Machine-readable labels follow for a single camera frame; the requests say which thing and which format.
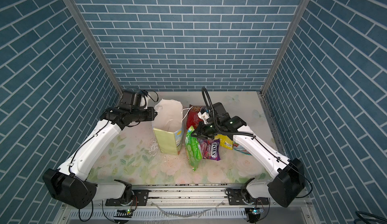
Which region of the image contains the left controller board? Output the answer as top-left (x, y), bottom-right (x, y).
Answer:
top-left (113, 209), bottom-right (133, 224)

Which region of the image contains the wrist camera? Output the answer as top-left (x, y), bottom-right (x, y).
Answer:
top-left (197, 107), bottom-right (212, 124)
top-left (119, 90), bottom-right (150, 111)

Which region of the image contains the floral paper gift bag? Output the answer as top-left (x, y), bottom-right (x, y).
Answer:
top-left (152, 99), bottom-right (188, 155)

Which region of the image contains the yellow snack packet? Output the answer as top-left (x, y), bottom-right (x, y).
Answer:
top-left (215, 134), bottom-right (233, 150)

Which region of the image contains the teal Fox's candy packet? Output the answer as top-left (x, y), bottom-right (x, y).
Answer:
top-left (233, 141), bottom-right (251, 155)

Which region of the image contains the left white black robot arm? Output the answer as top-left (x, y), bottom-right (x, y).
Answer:
top-left (42, 107), bottom-right (157, 209)

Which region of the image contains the right controller board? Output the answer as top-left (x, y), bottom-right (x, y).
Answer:
top-left (245, 208), bottom-right (262, 224)

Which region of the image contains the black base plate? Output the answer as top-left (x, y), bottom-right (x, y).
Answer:
top-left (224, 188), bottom-right (270, 205)
top-left (105, 189), bottom-right (149, 207)

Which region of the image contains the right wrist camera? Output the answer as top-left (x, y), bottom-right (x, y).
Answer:
top-left (197, 107), bottom-right (212, 124)

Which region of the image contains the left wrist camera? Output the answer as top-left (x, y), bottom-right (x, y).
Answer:
top-left (119, 90), bottom-right (150, 111)

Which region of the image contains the controller board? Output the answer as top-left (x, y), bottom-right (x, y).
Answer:
top-left (245, 208), bottom-right (262, 224)
top-left (113, 209), bottom-right (133, 224)

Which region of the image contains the purple Fox's candy packet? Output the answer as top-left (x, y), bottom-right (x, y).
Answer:
top-left (199, 139), bottom-right (221, 161)

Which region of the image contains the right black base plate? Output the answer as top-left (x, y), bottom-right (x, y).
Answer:
top-left (224, 188), bottom-right (270, 205)

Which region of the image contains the red snack packet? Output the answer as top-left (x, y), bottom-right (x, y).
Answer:
top-left (186, 105), bottom-right (206, 129)

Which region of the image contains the aluminium mounting rail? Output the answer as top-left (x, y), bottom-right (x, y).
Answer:
top-left (54, 185), bottom-right (320, 224)

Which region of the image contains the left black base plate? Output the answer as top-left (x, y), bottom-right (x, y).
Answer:
top-left (105, 189), bottom-right (149, 207)

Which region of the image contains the bright green snack packet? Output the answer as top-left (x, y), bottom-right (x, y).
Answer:
top-left (184, 126), bottom-right (203, 171)

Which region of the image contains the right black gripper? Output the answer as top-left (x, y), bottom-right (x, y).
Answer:
top-left (191, 121), bottom-right (221, 140)

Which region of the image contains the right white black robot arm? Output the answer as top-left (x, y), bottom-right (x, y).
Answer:
top-left (191, 116), bottom-right (305, 207)

